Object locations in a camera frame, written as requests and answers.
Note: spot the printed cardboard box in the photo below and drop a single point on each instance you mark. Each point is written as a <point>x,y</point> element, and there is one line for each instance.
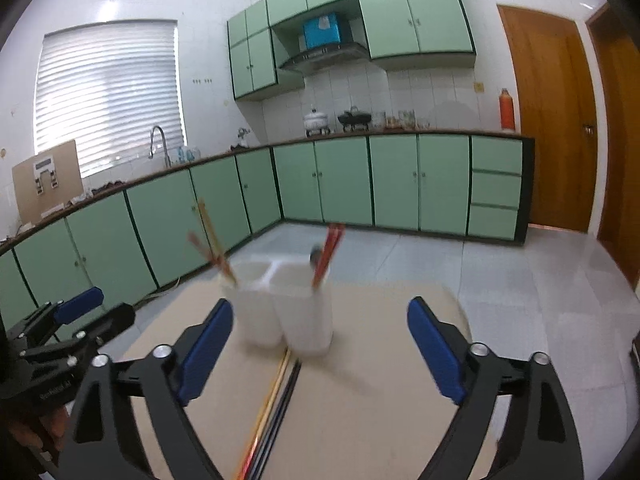
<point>65,175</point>

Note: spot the green lower kitchen cabinets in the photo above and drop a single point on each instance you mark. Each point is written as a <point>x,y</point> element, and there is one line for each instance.
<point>345,180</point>

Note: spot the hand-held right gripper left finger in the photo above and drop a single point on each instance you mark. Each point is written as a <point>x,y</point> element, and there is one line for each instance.
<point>205,350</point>

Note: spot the black chopstick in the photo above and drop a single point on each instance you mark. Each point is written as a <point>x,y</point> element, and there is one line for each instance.
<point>278,410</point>
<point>286,410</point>

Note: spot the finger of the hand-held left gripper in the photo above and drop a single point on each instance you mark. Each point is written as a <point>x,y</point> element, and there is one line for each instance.
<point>77,299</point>
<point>112,320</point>

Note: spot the dark cloth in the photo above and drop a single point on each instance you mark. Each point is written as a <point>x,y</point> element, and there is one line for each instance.
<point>100,191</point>

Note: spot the white two-compartment utensil holder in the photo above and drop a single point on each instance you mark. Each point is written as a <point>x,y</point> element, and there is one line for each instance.
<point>305,320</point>

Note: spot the orange thermos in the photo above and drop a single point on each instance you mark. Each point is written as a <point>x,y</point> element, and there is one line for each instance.
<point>506,112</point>

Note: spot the clear plastic container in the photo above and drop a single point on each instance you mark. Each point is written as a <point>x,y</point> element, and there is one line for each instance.
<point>189,154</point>

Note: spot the black range hood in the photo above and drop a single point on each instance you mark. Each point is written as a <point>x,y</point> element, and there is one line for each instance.
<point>320,60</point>

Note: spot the person's left hand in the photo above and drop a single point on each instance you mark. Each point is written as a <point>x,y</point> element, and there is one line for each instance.
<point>30,427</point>

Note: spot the green kitchen cabinets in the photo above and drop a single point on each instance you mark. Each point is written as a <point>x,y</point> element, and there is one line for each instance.
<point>345,180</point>
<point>435,20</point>

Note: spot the green upper kitchen cabinets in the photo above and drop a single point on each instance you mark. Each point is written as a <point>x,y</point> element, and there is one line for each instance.
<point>435,20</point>

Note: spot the dark furniture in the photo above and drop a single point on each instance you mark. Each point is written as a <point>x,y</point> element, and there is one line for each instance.
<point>636,355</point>

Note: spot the plain wooden door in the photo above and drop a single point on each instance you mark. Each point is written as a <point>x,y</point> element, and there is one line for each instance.
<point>620,160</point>

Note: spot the black cooking pot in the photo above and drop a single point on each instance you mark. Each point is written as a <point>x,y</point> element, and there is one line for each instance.
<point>355,119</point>

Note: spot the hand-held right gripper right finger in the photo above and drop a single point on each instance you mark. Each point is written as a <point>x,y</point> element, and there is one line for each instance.
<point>435,350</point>

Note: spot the metal spoon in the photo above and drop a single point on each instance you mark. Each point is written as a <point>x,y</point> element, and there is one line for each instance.
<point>316,254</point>

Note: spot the white window blind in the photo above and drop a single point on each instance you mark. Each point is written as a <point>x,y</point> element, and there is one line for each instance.
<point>105,95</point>

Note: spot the white cooking pot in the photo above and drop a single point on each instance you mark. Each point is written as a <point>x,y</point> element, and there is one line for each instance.
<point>316,120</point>

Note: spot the stack of small bowls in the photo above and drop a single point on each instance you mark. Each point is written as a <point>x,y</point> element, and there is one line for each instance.
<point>379,121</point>

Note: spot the blue box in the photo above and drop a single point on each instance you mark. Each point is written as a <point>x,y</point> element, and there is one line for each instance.
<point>322,32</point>

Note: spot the metal kitchen faucet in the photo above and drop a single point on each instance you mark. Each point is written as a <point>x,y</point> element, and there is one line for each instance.
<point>166,157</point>

